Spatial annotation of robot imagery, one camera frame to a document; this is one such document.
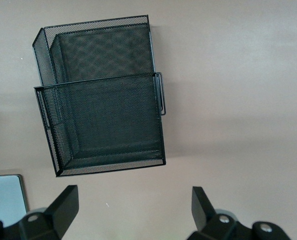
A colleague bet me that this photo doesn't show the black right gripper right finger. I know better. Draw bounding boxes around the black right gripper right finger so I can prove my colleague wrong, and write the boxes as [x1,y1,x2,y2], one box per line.
[189,186,255,240]

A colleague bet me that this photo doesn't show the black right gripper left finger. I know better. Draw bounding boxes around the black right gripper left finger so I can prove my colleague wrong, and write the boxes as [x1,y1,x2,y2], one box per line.
[3,184,80,240]

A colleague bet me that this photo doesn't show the silver closed laptop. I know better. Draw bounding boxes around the silver closed laptop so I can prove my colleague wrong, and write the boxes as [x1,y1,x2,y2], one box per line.
[0,173,30,221]

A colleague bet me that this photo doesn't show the black wire mesh organizer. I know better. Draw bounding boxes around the black wire mesh organizer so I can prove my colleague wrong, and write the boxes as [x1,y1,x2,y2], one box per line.
[31,14,168,179]

